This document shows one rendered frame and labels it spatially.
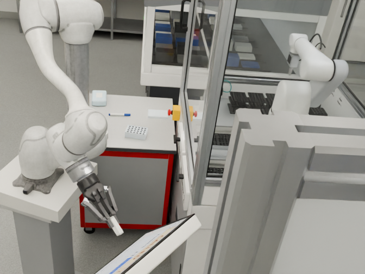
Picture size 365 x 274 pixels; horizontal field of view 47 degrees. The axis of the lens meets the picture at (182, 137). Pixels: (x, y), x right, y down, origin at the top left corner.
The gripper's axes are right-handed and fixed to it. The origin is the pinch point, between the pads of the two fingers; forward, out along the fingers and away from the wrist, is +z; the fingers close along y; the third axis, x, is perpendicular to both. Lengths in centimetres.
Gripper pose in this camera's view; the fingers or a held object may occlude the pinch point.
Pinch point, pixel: (115, 225)
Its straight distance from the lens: 154.3
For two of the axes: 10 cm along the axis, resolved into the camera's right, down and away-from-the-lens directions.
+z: 5.3, 8.5, -0.1
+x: -5.7, 3.6, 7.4
